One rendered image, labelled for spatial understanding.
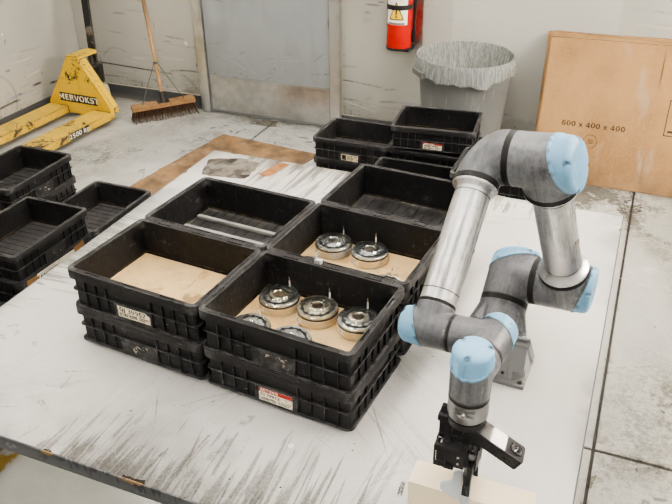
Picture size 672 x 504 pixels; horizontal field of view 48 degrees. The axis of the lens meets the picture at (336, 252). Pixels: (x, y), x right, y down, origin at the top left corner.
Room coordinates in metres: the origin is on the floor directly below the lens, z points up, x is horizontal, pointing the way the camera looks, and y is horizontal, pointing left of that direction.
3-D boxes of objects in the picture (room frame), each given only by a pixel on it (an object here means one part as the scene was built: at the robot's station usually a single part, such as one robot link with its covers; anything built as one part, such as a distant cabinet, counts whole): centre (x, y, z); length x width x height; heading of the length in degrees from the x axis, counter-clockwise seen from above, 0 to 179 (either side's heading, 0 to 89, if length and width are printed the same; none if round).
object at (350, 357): (1.46, 0.08, 0.92); 0.40 x 0.30 x 0.02; 63
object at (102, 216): (2.82, 1.01, 0.31); 0.40 x 0.30 x 0.34; 157
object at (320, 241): (1.84, 0.01, 0.86); 0.10 x 0.10 x 0.01
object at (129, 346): (1.64, 0.43, 0.76); 0.40 x 0.30 x 0.12; 63
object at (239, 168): (2.70, 0.41, 0.71); 0.22 x 0.19 x 0.01; 67
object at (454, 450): (1.04, -0.23, 0.90); 0.09 x 0.08 x 0.12; 67
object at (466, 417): (1.03, -0.24, 0.98); 0.08 x 0.08 x 0.05
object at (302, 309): (1.52, 0.05, 0.86); 0.10 x 0.10 x 0.01
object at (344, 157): (3.59, -0.13, 0.31); 0.40 x 0.30 x 0.34; 67
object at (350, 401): (1.46, 0.08, 0.76); 0.40 x 0.30 x 0.12; 63
